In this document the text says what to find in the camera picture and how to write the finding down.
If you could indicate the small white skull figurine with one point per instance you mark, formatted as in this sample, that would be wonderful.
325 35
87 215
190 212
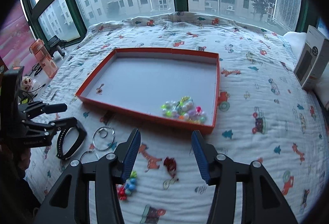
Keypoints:
26 83

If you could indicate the black smart wristband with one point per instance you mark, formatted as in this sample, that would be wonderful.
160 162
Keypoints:
70 138

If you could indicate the orange water bottle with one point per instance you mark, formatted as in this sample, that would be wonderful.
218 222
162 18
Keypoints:
43 57

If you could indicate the orange shallow box tray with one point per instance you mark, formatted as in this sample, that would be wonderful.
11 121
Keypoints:
173 87

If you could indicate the white product box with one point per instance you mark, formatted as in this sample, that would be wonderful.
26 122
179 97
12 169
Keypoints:
313 59

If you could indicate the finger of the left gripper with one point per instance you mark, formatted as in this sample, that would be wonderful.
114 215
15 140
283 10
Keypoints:
35 130
31 110

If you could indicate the air conditioner outdoor unit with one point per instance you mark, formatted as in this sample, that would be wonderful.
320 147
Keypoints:
286 13

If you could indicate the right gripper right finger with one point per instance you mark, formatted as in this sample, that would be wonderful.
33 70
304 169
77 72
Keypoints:
263 201

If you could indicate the large silver hoop earring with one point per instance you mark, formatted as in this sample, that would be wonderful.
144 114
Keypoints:
103 138

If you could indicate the black handheld device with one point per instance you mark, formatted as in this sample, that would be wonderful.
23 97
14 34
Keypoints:
56 45

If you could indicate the pink curtain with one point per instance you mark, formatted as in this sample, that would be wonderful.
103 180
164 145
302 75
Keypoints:
16 39

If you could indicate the red beaded charm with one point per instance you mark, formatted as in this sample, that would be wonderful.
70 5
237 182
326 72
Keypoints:
171 166

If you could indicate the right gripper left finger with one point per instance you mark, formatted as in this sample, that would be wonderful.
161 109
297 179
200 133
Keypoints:
68 199

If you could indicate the white cartoon print quilt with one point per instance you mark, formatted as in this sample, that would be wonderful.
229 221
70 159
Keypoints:
262 114

